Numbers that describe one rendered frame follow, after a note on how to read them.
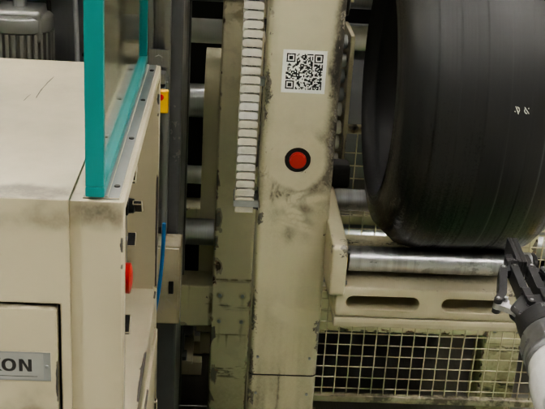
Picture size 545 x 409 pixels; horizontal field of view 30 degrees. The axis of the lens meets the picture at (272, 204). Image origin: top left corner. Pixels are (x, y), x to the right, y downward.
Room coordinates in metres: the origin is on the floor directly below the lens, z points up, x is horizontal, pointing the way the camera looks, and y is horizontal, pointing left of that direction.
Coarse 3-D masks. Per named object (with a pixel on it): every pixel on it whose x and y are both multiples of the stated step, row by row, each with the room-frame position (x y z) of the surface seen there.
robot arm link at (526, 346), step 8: (544, 320) 1.22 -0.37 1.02; (528, 328) 1.22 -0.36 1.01; (536, 328) 1.21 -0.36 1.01; (544, 328) 1.20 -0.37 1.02; (528, 336) 1.21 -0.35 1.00; (536, 336) 1.19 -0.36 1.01; (544, 336) 1.19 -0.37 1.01; (520, 344) 1.23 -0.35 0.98; (528, 344) 1.20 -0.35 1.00; (536, 344) 1.18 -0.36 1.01; (520, 352) 1.22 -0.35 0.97; (528, 352) 1.18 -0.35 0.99; (528, 360) 1.18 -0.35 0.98
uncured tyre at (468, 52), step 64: (384, 0) 1.94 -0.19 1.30; (448, 0) 1.58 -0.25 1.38; (512, 0) 1.59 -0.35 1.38; (384, 64) 2.04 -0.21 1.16; (448, 64) 1.52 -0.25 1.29; (512, 64) 1.53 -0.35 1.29; (384, 128) 2.00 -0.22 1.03; (448, 128) 1.50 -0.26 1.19; (512, 128) 1.51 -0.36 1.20; (384, 192) 1.61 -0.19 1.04; (448, 192) 1.52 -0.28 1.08; (512, 192) 1.52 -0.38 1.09
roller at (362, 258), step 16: (352, 256) 1.62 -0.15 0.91; (368, 256) 1.63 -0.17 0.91; (384, 256) 1.63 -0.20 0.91; (400, 256) 1.63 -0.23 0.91; (416, 256) 1.63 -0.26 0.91; (432, 256) 1.63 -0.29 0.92; (448, 256) 1.64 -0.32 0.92; (464, 256) 1.64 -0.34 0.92; (480, 256) 1.64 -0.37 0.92; (496, 256) 1.64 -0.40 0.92; (400, 272) 1.63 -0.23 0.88; (416, 272) 1.63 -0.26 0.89; (432, 272) 1.63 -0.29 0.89; (448, 272) 1.63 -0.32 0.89; (464, 272) 1.63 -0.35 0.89; (480, 272) 1.63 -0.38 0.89; (496, 272) 1.64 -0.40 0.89
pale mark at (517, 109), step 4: (516, 104) 1.51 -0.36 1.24; (520, 104) 1.51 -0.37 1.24; (524, 104) 1.51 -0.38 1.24; (528, 104) 1.51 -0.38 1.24; (516, 108) 1.51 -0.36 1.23; (520, 108) 1.51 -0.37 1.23; (524, 108) 1.51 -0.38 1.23; (528, 108) 1.51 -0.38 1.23; (512, 112) 1.51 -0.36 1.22; (516, 112) 1.51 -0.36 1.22; (520, 112) 1.51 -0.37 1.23; (524, 112) 1.51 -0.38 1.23; (528, 112) 1.51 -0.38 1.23; (512, 116) 1.51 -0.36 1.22; (516, 116) 1.51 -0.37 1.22; (520, 116) 1.51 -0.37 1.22; (524, 116) 1.51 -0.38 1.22; (528, 116) 1.51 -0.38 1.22
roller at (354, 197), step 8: (336, 192) 1.91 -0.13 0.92; (344, 192) 1.91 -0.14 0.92; (352, 192) 1.91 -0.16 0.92; (360, 192) 1.91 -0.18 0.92; (344, 200) 1.90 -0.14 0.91; (352, 200) 1.90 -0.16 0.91; (360, 200) 1.90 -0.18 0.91; (344, 208) 1.90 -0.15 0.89; (352, 208) 1.90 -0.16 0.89; (360, 208) 1.90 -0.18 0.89
